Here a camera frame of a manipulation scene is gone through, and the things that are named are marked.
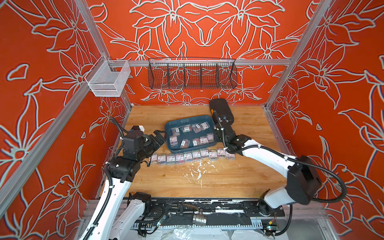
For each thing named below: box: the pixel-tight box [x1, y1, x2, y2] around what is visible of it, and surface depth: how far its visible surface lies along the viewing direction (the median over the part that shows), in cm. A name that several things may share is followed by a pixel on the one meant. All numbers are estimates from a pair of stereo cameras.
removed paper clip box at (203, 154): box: [200, 150, 209, 159], surface depth 92 cm
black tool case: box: [209, 98, 234, 125], surface depth 119 cm
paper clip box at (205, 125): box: [200, 121, 210, 131], surface depth 106 cm
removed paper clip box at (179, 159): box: [175, 154, 185, 165], surface depth 89 cm
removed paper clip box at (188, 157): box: [183, 153, 193, 163], surface depth 91 cm
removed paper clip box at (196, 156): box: [192, 151, 202, 162], surface depth 92 cm
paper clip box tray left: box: [171, 127, 180, 136], surface depth 103 cm
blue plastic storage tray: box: [164, 115, 217, 154], surface depth 102 cm
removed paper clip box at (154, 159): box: [150, 154, 158, 164], surface depth 90 cm
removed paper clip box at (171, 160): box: [166, 155, 176, 166], surface depth 89 cm
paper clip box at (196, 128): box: [191, 123, 202, 133], surface depth 105 cm
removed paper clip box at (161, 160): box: [157, 155, 167, 165], surface depth 90 cm
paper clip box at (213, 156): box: [209, 151, 218, 161], surface depth 92 cm
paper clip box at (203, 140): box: [199, 136, 209, 145], surface depth 99 cm
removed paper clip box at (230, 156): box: [226, 151, 236, 161], surface depth 92 cm
